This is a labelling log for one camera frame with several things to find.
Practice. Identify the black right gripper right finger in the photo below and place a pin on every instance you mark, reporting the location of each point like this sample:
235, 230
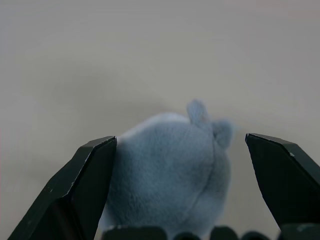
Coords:
287, 180

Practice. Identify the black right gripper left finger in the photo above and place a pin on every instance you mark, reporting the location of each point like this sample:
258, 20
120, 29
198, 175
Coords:
72, 192

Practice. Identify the blue and white plush toy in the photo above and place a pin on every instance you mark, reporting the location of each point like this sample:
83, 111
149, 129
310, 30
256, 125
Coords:
162, 170

